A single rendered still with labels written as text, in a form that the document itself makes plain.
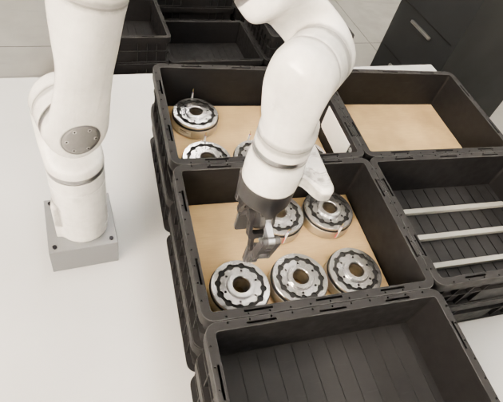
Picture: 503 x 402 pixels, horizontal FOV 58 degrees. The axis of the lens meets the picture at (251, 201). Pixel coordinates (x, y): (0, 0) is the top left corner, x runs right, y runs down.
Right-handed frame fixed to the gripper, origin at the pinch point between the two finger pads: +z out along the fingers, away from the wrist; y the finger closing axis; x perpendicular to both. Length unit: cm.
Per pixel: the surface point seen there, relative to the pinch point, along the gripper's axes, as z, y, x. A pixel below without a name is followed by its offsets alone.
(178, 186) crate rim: 3.5, -13.8, -8.2
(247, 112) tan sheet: 13.0, -44.6, 13.9
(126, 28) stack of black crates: 47, -134, -8
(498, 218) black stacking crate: 12, -8, 66
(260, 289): 10.5, 3.7, 4.0
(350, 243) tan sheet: 12.8, -5.2, 25.9
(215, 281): 10.5, 1.4, -3.4
